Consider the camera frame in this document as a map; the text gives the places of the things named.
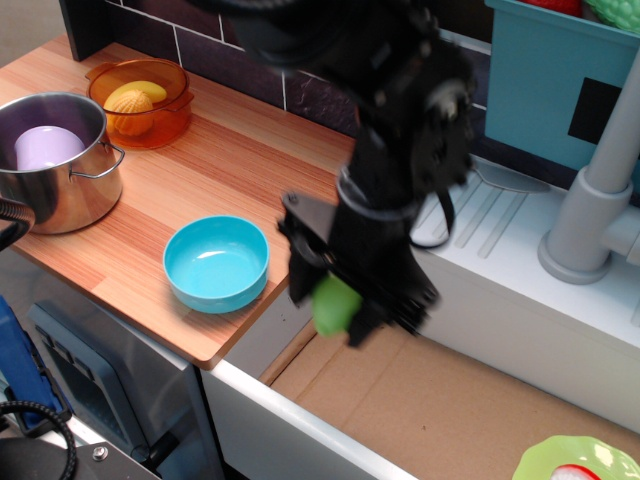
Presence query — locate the red toy item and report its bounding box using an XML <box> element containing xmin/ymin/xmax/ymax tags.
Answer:
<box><xmin>522</xmin><ymin>0</ymin><xmax>582</xmax><ymax>18</ymax></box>

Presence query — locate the stainless steel pot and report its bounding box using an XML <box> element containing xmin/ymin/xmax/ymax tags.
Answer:
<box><xmin>1</xmin><ymin>92</ymin><xmax>125</xmax><ymax>234</ymax></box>

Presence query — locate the green textured toy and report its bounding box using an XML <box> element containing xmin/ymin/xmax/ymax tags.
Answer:
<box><xmin>586</xmin><ymin>0</ymin><xmax>640</xmax><ymax>34</ymax></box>

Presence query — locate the orange transparent bowl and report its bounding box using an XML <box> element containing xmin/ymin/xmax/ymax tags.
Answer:
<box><xmin>86</xmin><ymin>58</ymin><xmax>194</xmax><ymax>149</ymax></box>

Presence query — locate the black metal base plate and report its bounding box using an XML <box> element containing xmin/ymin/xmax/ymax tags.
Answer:
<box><xmin>1</xmin><ymin>438</ymin><xmax>157</xmax><ymax>480</ymax></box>

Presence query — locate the white toy sink unit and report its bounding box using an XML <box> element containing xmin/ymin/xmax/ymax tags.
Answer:
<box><xmin>203</xmin><ymin>177</ymin><xmax>639</xmax><ymax>479</ymax></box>

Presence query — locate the green plastic plate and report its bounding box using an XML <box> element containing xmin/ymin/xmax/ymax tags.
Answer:
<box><xmin>512</xmin><ymin>435</ymin><xmax>639</xmax><ymax>480</ymax></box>

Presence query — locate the blue handled toy knife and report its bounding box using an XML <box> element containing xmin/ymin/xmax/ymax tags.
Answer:
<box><xmin>474</xmin><ymin>162</ymin><xmax>549</xmax><ymax>194</ymax></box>

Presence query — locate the red white toy food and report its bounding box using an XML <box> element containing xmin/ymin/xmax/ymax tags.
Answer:
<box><xmin>549</xmin><ymin>464</ymin><xmax>600</xmax><ymax>480</ymax></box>

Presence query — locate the black gooseneck tube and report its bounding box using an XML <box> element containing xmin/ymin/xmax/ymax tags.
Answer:
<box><xmin>1</xmin><ymin>198</ymin><xmax>36</xmax><ymax>250</ymax></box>

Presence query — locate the green toy pear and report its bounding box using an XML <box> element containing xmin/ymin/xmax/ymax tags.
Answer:
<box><xmin>312</xmin><ymin>275</ymin><xmax>362</xmax><ymax>337</ymax></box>

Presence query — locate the blue plastic bowl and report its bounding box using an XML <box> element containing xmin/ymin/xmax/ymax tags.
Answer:
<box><xmin>163</xmin><ymin>215</ymin><xmax>270</xmax><ymax>314</ymax></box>

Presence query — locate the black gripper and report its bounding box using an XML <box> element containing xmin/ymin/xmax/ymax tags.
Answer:
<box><xmin>278</xmin><ymin>170</ymin><xmax>439</xmax><ymax>348</ymax></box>

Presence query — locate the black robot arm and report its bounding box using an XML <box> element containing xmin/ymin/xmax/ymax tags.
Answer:
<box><xmin>200</xmin><ymin>1</ymin><xmax>475</xmax><ymax>347</ymax></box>

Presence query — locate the blue clamp object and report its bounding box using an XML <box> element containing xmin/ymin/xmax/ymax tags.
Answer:
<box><xmin>1</xmin><ymin>298</ymin><xmax>72</xmax><ymax>438</ymax></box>

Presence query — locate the black braided cable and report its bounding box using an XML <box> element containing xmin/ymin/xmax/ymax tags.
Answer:
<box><xmin>0</xmin><ymin>399</ymin><xmax>79</xmax><ymax>480</ymax></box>

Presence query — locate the teal storage box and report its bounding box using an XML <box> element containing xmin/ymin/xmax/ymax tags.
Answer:
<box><xmin>485</xmin><ymin>1</ymin><xmax>639</xmax><ymax>170</ymax></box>

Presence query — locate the toy oven door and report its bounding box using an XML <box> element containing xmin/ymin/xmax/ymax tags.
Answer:
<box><xmin>27</xmin><ymin>301</ymin><xmax>208</xmax><ymax>479</ymax></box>

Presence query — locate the yellow toy banana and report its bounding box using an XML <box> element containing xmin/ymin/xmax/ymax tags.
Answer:
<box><xmin>104</xmin><ymin>80</ymin><xmax>167</xmax><ymax>110</ymax></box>

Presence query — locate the grey toy faucet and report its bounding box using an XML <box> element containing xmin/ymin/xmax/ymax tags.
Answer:
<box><xmin>538</xmin><ymin>58</ymin><xmax>639</xmax><ymax>285</ymax></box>

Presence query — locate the orange toy corn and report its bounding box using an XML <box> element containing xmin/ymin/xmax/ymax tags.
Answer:
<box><xmin>107</xmin><ymin>90</ymin><xmax>154</xmax><ymax>137</ymax></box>

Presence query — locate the lilac plastic cup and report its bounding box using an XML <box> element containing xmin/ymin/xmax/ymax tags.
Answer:
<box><xmin>14</xmin><ymin>125</ymin><xmax>85</xmax><ymax>171</ymax></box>

